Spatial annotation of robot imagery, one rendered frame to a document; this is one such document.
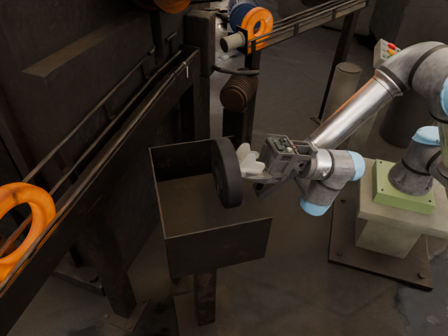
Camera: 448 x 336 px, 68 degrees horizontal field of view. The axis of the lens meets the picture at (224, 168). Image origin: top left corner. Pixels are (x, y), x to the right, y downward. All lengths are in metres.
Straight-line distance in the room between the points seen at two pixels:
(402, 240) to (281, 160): 0.89
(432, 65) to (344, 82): 0.84
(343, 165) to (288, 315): 0.70
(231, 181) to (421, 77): 0.51
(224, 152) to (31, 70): 0.45
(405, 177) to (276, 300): 0.65
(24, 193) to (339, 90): 1.41
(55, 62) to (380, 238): 1.28
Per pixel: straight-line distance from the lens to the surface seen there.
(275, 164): 0.72
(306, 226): 1.59
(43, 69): 0.83
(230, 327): 1.30
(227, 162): 0.66
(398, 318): 1.48
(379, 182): 1.37
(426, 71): 0.90
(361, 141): 1.93
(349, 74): 1.69
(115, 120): 0.98
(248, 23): 1.46
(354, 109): 0.94
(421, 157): 1.28
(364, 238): 1.52
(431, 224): 1.39
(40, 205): 0.76
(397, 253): 1.58
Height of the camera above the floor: 1.21
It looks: 42 degrees down
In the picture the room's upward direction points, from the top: 2 degrees clockwise
